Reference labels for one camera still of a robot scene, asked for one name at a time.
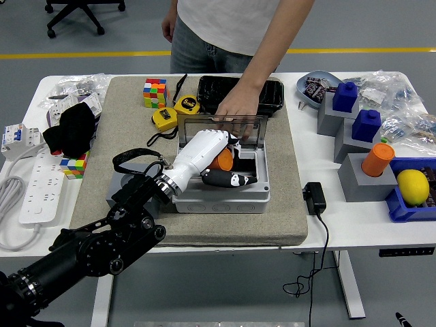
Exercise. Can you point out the person's right hand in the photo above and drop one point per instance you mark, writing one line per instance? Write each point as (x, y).
(168, 29)

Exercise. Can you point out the person's left hand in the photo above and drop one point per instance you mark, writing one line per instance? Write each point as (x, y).
(240, 105)

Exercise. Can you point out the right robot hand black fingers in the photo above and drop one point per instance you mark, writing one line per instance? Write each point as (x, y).
(402, 319)

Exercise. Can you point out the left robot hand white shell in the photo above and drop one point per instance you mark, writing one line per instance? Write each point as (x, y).
(197, 153)

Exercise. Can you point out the orange cylinder battery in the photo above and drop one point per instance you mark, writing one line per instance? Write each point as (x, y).
(223, 161)
(376, 161)

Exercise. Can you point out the transparent hinged box lid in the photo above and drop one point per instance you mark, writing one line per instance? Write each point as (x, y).
(194, 124)

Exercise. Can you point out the person's left forearm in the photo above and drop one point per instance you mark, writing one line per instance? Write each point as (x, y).
(279, 44)

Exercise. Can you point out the person's right forearm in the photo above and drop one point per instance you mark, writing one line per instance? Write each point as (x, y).
(173, 8)

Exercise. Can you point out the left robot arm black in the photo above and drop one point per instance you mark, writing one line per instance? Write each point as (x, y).
(95, 245)

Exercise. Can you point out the black plastic case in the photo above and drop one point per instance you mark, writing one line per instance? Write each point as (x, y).
(272, 95)

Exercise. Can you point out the yellow tape measure 5m label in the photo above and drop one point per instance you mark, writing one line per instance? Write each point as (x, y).
(186, 106)

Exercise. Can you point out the white table leg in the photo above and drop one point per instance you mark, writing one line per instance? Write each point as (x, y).
(351, 293)
(104, 293)

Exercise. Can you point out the small metal pins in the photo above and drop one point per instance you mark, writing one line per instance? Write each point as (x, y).
(301, 105)

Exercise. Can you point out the person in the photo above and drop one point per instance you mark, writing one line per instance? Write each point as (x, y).
(231, 24)

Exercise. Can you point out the colourful puzzle cube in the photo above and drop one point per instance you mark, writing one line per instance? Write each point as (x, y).
(75, 167)
(155, 93)

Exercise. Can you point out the black table control panel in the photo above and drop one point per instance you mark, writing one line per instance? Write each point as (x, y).
(405, 252)

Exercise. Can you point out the dark snack packets in bowl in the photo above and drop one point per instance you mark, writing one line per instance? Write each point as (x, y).
(315, 90)

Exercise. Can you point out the grey-brown fabric mat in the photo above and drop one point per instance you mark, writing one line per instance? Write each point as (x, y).
(221, 228)

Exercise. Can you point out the blue-grey bowl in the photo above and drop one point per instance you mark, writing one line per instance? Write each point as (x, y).
(318, 75)

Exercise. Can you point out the grey block with round hole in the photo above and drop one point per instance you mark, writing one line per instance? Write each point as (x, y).
(116, 185)

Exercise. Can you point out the black office chair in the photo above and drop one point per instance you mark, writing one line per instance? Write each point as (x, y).
(73, 17)

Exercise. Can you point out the clear plastic bags of parts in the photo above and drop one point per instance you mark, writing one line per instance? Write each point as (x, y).
(85, 83)

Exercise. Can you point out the blue storage bin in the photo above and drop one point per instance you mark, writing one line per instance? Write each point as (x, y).
(408, 214)

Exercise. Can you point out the blue plastic block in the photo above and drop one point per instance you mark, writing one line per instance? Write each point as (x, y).
(366, 127)
(345, 98)

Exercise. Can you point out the white purple packet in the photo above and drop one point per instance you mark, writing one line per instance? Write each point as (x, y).
(90, 104)

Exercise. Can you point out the black power adapter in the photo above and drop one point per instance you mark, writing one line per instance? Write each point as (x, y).
(315, 201)

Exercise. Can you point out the black cloth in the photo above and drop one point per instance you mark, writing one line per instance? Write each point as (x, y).
(71, 129)

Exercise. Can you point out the yellow lemon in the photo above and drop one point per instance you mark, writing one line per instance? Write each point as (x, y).
(413, 187)

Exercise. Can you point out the dark packets in bin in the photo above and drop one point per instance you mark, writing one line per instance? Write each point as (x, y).
(431, 177)

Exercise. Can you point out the white power strip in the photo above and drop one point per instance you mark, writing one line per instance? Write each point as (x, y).
(44, 184)

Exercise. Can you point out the clear bags of small components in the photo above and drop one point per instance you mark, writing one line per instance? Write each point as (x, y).
(398, 88)

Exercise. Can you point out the white circuit breaker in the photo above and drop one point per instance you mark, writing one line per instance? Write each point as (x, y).
(17, 139)

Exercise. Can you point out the grey electrical enclosure box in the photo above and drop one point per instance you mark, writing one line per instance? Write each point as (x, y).
(221, 206)

